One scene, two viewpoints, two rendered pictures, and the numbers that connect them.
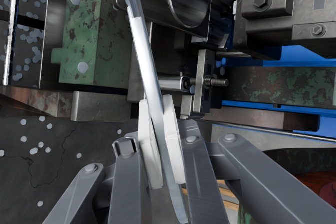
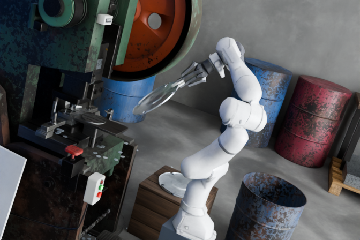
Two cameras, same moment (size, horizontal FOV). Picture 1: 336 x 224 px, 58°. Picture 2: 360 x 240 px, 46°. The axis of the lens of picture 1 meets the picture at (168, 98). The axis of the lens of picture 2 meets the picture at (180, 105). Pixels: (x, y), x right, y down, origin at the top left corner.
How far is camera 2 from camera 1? 2.16 m
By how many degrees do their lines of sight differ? 67
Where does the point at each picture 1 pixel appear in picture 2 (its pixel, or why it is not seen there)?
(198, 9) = (91, 115)
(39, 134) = not seen: hidden behind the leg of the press
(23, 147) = not seen: hidden behind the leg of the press
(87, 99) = (127, 139)
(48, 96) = (133, 152)
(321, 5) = (99, 72)
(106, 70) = (117, 140)
